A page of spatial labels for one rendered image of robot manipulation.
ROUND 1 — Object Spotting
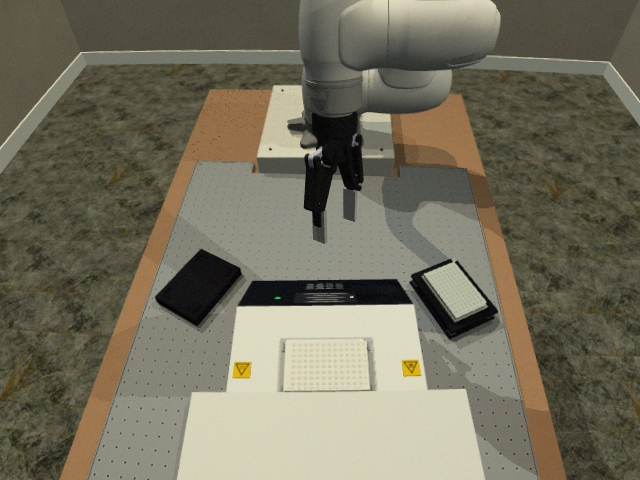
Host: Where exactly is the grey and dark blue benchtop lab instrument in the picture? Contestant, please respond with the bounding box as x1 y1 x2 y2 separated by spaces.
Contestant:
177 279 485 480

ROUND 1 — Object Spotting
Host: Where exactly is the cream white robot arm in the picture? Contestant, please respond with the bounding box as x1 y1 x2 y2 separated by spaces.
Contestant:
287 0 501 149

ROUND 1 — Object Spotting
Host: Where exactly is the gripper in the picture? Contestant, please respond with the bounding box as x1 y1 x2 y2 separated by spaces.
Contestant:
304 112 364 244

